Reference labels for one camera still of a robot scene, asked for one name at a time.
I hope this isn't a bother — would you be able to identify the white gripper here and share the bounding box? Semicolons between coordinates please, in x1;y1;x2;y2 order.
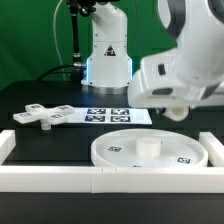
128;48;224;108

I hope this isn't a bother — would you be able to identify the white round table top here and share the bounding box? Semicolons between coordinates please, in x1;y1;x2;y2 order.
91;129;208;168

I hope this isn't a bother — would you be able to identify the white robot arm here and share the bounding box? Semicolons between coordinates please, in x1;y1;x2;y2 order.
82;0;224;108

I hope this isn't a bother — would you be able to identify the white marker sheet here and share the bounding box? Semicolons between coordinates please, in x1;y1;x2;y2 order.
68;108;152;125

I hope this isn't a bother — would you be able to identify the white fence right bar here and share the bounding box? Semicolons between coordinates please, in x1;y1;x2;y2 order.
199;132;224;167

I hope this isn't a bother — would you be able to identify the white fence bar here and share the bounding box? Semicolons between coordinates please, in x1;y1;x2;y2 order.
0;130;16;166
199;132;224;167
0;166;224;193

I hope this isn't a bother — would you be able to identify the white fence front bar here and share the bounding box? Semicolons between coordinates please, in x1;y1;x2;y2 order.
0;166;224;193

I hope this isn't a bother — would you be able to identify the white cross table base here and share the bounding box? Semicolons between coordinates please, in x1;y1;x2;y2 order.
13;104;75;131

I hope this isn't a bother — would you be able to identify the white fence left bar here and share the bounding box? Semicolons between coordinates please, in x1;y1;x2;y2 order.
0;130;16;166

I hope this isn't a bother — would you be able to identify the black cable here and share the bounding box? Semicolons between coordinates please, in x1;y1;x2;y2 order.
35;64;84;82

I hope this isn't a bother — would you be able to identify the black camera pole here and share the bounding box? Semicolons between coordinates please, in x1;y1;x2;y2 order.
66;0;96;67

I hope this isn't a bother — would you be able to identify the grey cable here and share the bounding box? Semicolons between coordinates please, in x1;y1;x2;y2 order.
52;0;68;81

